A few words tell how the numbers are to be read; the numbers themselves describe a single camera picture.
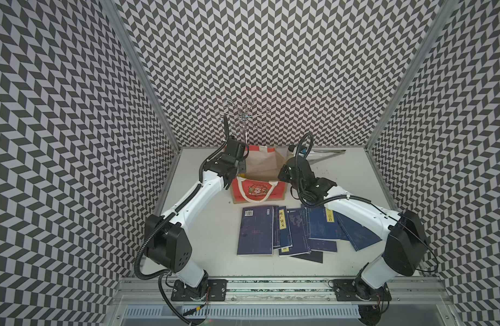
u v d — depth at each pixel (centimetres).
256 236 82
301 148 71
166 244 42
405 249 43
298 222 87
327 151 117
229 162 63
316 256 80
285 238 81
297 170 59
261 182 84
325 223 86
